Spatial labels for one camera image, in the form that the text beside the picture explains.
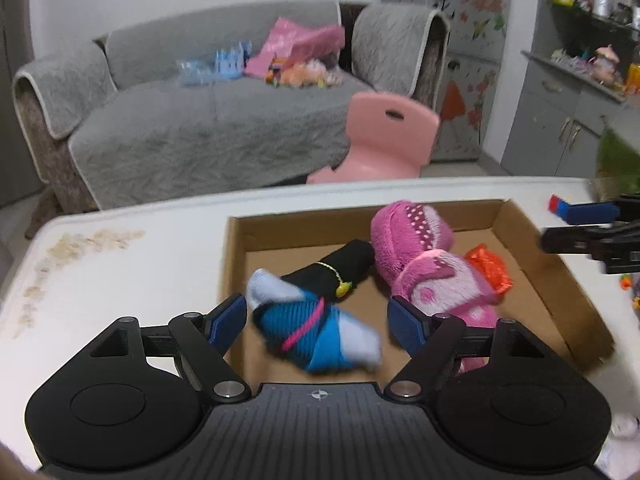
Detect grey covered sofa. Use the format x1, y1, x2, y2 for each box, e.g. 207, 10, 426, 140
11, 0, 452, 213

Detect shallow cardboard box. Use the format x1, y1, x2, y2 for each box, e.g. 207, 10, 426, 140
220, 199, 616, 376

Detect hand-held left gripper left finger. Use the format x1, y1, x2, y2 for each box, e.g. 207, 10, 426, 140
89, 294, 252, 405

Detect grey cabinet with shelves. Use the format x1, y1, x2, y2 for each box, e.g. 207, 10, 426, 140
500, 0, 640, 181

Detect pink fuzzy dotted sock pair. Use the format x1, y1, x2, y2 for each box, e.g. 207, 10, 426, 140
370, 200, 505, 375

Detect grey refrigerator with flower stickers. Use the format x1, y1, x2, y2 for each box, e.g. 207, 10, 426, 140
381, 0, 516, 163

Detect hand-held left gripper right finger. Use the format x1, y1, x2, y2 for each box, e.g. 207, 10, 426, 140
382, 295, 548, 403

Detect blue toy castle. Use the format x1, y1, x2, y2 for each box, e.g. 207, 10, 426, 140
214, 41, 252, 80

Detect blue sock bundle pink band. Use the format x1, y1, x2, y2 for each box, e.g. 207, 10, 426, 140
247, 267, 385, 375

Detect black sock bundle yellow charm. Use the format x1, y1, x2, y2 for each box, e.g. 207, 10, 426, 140
279, 239, 377, 306

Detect pink plastic bag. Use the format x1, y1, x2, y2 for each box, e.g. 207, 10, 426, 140
245, 16, 347, 80

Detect pink toy figure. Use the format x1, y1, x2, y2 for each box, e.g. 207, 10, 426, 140
594, 45, 624, 82

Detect clear blue plastic bag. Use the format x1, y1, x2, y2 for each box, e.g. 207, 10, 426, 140
176, 57, 221, 88

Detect pink plastic child chair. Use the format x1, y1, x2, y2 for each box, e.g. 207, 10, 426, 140
306, 91, 441, 186

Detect large clear jar green contents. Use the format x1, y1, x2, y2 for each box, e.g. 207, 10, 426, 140
592, 110, 640, 201

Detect white glossy desktop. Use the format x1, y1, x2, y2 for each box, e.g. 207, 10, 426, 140
0, 176, 640, 461

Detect orange plush toy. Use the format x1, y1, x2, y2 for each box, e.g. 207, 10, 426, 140
267, 57, 346, 88

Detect orange sock bundle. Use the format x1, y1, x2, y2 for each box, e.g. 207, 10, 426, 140
464, 243, 515, 295

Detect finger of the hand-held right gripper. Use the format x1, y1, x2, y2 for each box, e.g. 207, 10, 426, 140
564, 194, 640, 226
540, 224, 640, 261

